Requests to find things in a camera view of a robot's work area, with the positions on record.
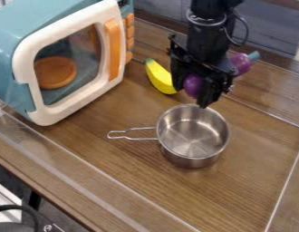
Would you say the black cable at corner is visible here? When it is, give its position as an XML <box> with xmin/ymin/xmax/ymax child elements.
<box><xmin>0</xmin><ymin>204</ymin><xmax>40</xmax><ymax>232</ymax></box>

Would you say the yellow toy banana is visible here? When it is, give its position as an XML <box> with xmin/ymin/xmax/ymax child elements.
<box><xmin>145</xmin><ymin>58</ymin><xmax>176</xmax><ymax>94</ymax></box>

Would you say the blue toy microwave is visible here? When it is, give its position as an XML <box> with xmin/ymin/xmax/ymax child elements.
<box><xmin>0</xmin><ymin>0</ymin><xmax>134</xmax><ymax>126</ymax></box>

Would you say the purple toy eggplant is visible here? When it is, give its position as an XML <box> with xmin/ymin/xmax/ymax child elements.
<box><xmin>184</xmin><ymin>51</ymin><xmax>260</xmax><ymax>98</ymax></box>

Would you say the silver pot with handle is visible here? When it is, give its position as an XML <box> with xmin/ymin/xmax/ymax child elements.
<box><xmin>108</xmin><ymin>103</ymin><xmax>230</xmax><ymax>169</ymax></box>

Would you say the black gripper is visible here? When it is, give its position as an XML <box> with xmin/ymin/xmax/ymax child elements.
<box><xmin>168</xmin><ymin>34</ymin><xmax>237</xmax><ymax>109</ymax></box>

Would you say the orange microwave turntable plate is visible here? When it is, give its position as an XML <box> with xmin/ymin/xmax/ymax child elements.
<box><xmin>33</xmin><ymin>56</ymin><xmax>77</xmax><ymax>89</ymax></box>

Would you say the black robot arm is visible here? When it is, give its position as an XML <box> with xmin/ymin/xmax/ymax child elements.
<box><xmin>168</xmin><ymin>0</ymin><xmax>246</xmax><ymax>109</ymax></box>

